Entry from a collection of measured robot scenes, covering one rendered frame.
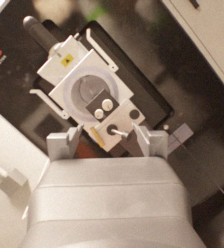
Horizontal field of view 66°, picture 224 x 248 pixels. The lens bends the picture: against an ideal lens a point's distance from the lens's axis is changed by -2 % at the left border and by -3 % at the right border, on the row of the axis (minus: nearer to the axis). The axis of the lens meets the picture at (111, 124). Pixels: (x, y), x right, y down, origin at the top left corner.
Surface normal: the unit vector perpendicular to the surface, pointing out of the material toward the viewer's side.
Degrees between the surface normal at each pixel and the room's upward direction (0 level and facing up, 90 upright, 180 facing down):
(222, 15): 90
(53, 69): 90
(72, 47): 90
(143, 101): 90
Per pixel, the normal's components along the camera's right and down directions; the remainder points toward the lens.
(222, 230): -0.69, -0.69
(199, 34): 0.02, 0.27
